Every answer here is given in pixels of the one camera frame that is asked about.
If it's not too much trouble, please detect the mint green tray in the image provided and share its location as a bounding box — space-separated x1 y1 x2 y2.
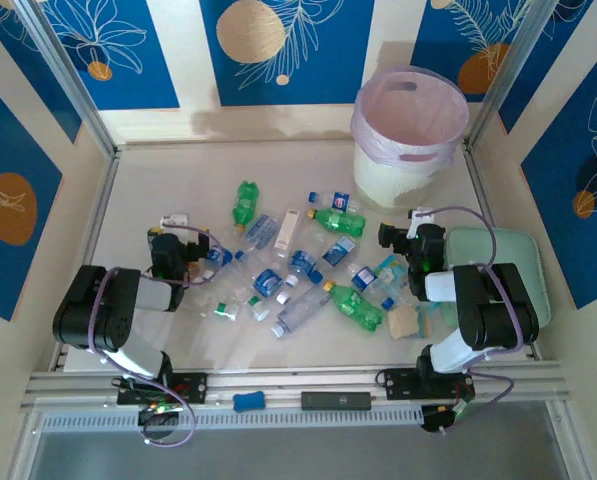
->
443 226 553 332

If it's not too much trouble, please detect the clear bottle with blue cap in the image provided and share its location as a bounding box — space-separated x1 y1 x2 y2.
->
233 249 259 281

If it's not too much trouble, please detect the blue bone-shaped sponge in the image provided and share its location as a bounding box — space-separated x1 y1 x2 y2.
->
231 392 267 412

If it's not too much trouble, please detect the white bin with pink liner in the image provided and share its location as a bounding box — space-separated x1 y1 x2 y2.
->
350 64 471 166

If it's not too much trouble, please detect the grey slotted cable duct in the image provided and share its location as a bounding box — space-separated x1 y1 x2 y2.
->
40 409 424 434

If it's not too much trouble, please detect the large clear bottle white cap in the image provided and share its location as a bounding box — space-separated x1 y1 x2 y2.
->
270 283 335 340

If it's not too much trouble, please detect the aluminium frame rail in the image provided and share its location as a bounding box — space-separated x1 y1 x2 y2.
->
20 359 574 414

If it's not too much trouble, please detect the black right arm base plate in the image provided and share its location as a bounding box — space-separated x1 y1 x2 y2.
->
381 368 477 401

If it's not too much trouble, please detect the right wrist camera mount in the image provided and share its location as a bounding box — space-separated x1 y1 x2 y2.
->
408 206 438 227

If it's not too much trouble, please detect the small circuit board with LEDs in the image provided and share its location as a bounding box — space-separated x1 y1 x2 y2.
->
420 402 468 435
137 403 183 441

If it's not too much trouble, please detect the green plastic bottle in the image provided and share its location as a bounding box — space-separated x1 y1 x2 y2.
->
305 206 368 238
322 279 387 333
231 179 263 235

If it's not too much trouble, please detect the black rectangular device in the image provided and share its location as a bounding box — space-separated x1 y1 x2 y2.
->
300 391 372 411

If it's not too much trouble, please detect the cream waste bin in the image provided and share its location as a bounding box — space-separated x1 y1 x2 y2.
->
352 144 442 217

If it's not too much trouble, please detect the Pepsi label plastic bottle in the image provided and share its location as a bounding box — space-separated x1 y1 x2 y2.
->
306 190 377 212

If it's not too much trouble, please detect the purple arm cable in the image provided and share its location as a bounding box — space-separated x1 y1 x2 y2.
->
427 205 525 435
86 224 224 447

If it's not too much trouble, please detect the clear bottle with green label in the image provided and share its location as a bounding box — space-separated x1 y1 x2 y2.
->
197 293 243 324
244 294 273 324

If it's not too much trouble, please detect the clear cracker packet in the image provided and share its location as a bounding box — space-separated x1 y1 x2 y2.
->
386 303 434 342

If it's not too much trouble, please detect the clear bottle with blue label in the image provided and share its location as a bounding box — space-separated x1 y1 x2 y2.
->
348 264 398 310
200 246 235 281
310 235 358 282
283 248 320 290
244 213 280 250
251 268 292 306

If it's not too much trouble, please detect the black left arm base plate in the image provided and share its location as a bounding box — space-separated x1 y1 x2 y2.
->
116 372 209 406

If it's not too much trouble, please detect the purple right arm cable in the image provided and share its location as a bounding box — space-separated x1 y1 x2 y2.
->
427 205 525 435

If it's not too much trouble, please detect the light blue snack packet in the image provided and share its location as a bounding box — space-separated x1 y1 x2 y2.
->
375 253 413 294

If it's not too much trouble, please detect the aluminium frame post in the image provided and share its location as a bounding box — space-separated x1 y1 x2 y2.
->
12 0 122 159
463 0 565 149

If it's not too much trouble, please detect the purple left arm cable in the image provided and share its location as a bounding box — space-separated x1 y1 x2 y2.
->
86 224 224 447

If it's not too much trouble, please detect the white carton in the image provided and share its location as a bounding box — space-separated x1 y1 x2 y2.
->
274 208 302 252

